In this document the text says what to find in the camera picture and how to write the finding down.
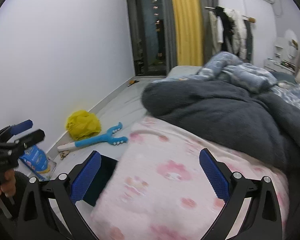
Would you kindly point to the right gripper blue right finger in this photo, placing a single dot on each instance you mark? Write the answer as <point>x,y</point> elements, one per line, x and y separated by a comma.
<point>217,173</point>

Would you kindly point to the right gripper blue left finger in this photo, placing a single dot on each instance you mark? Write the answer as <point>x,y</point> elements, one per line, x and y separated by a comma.
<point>82,175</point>

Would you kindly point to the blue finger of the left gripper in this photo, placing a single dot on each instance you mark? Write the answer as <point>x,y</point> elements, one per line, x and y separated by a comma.
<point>21,127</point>
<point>31,139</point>

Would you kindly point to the dark teal trash bin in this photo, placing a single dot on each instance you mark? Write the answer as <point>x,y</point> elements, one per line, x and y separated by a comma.
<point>100,180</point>

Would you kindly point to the person's left hand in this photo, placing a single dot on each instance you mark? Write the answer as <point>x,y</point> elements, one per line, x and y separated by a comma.
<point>8,186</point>

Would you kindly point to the small wooden floor trinket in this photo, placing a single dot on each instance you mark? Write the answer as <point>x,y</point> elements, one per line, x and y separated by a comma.
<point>63,154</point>

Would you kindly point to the blue snack bag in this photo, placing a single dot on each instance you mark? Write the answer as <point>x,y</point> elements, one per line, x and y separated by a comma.
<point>38,162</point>

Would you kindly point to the yellow plastic bag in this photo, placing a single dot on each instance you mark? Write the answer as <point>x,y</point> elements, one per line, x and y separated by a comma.
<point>83,125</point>

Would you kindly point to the blue plush slingshot toy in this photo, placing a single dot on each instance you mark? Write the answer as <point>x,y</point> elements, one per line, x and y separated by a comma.
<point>107,137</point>

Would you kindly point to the pink cartoon bed sheet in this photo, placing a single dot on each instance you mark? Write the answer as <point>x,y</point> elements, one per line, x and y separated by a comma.
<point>159,190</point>

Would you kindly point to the dark grey fleece blanket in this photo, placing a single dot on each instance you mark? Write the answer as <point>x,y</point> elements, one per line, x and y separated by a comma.
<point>262,126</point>

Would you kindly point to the light blue patterned blanket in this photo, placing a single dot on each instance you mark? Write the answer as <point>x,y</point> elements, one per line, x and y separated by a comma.
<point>227,67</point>

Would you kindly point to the grey mattress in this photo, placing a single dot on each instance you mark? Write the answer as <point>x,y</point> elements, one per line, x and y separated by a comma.
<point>179,71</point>

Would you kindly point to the white dressing table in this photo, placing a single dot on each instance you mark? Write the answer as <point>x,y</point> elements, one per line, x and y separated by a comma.
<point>280,62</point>

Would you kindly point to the grey curtain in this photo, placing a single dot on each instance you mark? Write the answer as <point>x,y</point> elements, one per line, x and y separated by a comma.
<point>170,35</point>

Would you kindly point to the hanging clothes on rack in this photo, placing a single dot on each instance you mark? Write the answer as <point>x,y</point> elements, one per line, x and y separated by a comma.
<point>231,32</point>

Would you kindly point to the dark balcony door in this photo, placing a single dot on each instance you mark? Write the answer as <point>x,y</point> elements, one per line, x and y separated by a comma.
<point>146,22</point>

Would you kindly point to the yellow curtain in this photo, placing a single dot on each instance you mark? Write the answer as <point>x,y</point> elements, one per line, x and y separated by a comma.
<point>189,32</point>

